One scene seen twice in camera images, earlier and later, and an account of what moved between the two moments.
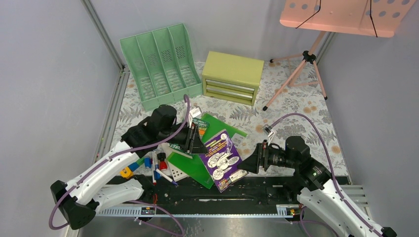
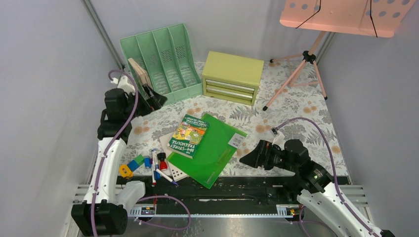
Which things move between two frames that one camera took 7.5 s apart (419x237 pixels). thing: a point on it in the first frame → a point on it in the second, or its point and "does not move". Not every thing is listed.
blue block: [133, 166] does not move
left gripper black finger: [197, 145] → [155, 100]
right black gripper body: [272, 156] does not move
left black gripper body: [185, 138] → [143, 108]
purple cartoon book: [222, 160] → [142, 73]
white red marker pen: [154, 163] does not move
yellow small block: [126, 173] does not move
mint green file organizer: [163, 60] does not move
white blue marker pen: [166, 176] does not move
